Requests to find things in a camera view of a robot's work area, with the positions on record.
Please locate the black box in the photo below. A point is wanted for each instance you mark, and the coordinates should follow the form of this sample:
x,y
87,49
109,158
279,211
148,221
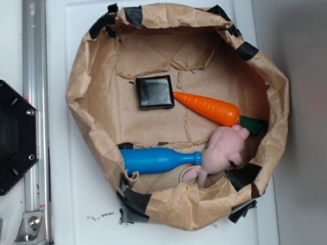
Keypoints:
x,y
155,92

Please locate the blue plastic bottle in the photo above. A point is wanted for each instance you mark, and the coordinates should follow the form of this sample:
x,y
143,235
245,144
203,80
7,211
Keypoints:
x,y
156,160

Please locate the orange toy carrot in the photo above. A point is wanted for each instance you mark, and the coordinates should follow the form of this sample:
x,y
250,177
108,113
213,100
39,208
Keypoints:
x,y
221,112

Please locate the pink plush toy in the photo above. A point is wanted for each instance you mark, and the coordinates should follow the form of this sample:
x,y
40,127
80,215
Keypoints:
x,y
223,149

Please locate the brown paper bag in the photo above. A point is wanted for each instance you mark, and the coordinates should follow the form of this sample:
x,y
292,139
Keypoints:
x,y
203,53

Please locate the white tray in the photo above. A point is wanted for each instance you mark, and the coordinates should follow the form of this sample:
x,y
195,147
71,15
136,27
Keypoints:
x,y
85,209

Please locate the aluminium rail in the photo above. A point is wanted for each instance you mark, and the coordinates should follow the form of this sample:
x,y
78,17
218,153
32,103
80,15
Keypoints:
x,y
37,180

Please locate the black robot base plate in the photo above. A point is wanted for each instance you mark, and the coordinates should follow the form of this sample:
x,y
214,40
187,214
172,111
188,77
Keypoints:
x,y
19,147

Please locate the metal corner bracket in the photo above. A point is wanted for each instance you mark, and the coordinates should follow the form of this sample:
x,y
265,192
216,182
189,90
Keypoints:
x,y
32,229

